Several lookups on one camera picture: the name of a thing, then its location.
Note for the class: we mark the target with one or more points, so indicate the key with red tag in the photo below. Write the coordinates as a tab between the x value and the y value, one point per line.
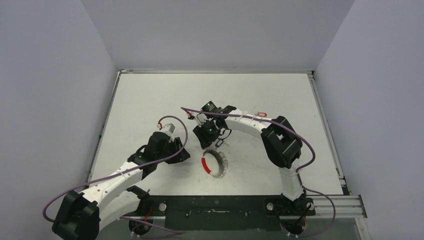
261	114

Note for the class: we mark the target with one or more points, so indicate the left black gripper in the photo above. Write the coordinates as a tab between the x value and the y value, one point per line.
180	156

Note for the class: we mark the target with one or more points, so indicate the metal keyring organizer red handle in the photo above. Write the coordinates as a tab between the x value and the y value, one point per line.
214	163

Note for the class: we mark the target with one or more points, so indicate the key with black tag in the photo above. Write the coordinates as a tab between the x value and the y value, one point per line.
221	142

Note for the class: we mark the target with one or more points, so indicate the aluminium frame rail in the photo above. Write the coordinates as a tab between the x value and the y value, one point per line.
337	206

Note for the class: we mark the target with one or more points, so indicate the black mounting base plate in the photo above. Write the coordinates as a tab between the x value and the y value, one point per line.
224	212

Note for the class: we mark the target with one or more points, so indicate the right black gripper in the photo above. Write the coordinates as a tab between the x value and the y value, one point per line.
205	138

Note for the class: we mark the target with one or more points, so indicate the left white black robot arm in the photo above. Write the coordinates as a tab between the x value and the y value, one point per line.
82	215

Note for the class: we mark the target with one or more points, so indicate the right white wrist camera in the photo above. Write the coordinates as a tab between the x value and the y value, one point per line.
192	115

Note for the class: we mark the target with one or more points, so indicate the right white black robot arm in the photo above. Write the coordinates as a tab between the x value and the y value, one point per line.
282	145

